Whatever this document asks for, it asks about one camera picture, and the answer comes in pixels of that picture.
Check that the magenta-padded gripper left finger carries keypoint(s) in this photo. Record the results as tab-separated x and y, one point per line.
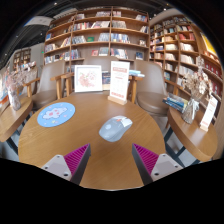
63	165

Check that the glass vase with dried flowers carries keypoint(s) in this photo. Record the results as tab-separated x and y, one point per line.
190	111

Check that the grey computer mouse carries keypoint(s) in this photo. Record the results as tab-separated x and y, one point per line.
115	130

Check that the glass vase with pink flowers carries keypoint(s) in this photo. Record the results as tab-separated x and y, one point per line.
15	101

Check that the round blue mouse pad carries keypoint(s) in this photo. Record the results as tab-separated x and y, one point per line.
56	115

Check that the stack of blue books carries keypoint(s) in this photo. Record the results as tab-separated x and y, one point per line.
175	102

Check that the small distant bookshelf unit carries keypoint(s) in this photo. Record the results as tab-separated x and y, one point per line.
21	56

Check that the large wooden bookshelf unit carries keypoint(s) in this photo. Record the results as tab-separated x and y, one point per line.
96	33

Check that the light blue books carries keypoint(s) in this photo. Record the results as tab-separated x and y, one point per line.
135	72

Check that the dark blue book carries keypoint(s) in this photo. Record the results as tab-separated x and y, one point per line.
106	78

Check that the small white table sign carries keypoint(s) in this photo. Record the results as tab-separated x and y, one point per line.
208	115

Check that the white framed floral picture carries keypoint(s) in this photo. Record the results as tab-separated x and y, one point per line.
88	78

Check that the curved wooden bookshelf unit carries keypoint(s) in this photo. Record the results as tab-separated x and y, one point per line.
180	43

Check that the wooden side table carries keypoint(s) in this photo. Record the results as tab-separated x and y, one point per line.
13	116
190	133

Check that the white sign on wooden base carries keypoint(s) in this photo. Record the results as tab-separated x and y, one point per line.
119	80

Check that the brown padded wooden armchair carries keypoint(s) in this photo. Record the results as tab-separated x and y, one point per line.
46	83
150	86
96	61

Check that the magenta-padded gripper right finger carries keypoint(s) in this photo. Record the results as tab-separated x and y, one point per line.
160	165

